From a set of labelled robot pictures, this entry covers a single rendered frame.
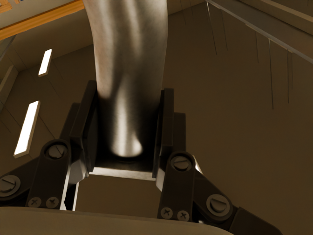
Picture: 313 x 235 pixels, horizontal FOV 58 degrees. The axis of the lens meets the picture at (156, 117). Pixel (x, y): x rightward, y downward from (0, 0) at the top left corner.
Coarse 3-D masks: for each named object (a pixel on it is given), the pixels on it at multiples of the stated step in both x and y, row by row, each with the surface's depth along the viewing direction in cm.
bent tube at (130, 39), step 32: (96, 0) 9; (128, 0) 9; (160, 0) 10; (96, 32) 10; (128, 32) 10; (160, 32) 10; (96, 64) 12; (128, 64) 11; (160, 64) 11; (128, 96) 12; (128, 128) 13; (96, 160) 15; (128, 160) 15
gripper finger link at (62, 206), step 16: (48, 144) 12; (64, 144) 12; (48, 160) 11; (64, 160) 11; (48, 176) 11; (64, 176) 11; (32, 192) 10; (48, 192) 10; (64, 192) 11; (48, 208) 10; (64, 208) 11
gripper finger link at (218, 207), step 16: (160, 96) 14; (160, 112) 13; (176, 112) 15; (160, 128) 13; (176, 128) 14; (160, 144) 12; (176, 144) 13; (160, 160) 12; (160, 176) 12; (208, 192) 11; (192, 208) 12; (208, 208) 11; (224, 208) 11
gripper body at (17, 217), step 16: (0, 208) 9; (16, 208) 9; (32, 208) 9; (0, 224) 9; (16, 224) 9; (32, 224) 9; (48, 224) 9; (64, 224) 9; (80, 224) 9; (96, 224) 9; (112, 224) 9; (128, 224) 9; (144, 224) 9; (160, 224) 9; (176, 224) 9; (192, 224) 9
